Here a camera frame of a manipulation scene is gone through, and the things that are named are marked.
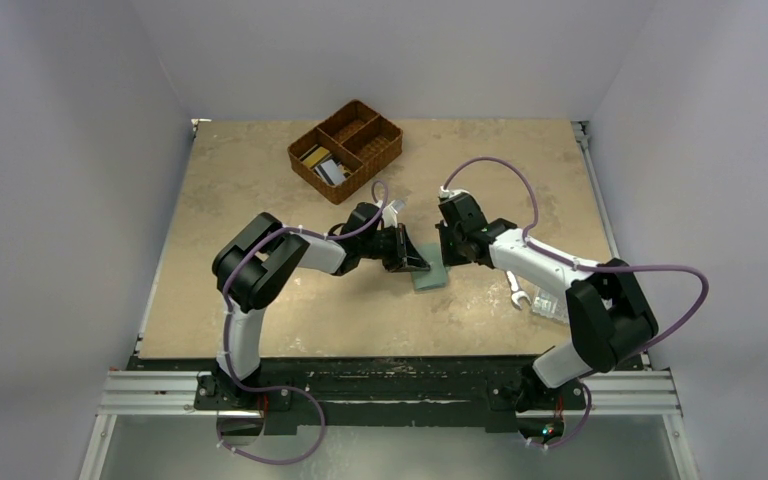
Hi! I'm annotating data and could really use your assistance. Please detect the brown woven divided basket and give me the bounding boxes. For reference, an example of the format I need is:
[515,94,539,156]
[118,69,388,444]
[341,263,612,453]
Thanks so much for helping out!
[287,99,404,205]

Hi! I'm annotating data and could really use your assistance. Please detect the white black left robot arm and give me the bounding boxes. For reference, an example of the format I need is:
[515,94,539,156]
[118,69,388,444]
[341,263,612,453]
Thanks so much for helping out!
[211,200,431,409]

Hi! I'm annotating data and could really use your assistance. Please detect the clear plastic box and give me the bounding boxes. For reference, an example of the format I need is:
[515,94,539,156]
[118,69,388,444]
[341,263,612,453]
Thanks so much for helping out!
[531,287,569,325]

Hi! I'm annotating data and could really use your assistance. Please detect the aluminium frame rail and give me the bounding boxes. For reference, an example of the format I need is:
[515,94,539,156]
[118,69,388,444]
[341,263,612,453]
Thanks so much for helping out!
[78,370,197,480]

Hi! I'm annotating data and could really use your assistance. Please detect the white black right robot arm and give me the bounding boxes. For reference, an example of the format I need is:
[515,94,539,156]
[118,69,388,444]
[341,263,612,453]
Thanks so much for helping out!
[436,189,659,407]

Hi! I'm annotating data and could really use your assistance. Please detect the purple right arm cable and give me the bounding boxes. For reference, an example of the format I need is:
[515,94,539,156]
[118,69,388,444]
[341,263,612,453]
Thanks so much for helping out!
[440,156,711,452]

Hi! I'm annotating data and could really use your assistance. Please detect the gold white card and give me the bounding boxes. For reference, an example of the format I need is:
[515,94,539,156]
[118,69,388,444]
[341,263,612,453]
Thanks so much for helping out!
[299,145,332,169]

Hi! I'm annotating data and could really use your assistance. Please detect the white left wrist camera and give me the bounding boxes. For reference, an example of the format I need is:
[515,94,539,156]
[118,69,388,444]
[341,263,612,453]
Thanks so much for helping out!
[381,199,406,228]

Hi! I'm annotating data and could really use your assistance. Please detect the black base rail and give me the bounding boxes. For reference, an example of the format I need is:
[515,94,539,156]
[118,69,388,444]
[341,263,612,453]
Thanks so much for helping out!
[125,355,647,435]

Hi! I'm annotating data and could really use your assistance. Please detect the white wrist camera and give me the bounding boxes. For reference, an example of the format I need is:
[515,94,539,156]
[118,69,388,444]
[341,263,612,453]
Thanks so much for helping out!
[381,199,406,228]
[438,186,468,202]

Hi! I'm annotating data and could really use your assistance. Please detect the silver wrench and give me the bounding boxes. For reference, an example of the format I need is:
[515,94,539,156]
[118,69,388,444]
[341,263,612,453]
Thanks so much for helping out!
[505,271,532,311]

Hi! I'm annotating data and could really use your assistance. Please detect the teal card holder wallet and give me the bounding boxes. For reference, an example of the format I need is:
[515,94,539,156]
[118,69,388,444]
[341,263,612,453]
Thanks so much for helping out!
[411,243,449,293]

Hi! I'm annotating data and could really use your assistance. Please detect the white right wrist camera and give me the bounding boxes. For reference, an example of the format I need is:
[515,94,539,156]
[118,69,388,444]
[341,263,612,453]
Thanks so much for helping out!
[438,186,468,202]

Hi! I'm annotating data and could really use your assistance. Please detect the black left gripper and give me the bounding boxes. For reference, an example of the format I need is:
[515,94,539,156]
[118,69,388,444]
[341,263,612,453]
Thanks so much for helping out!
[358,222,427,272]

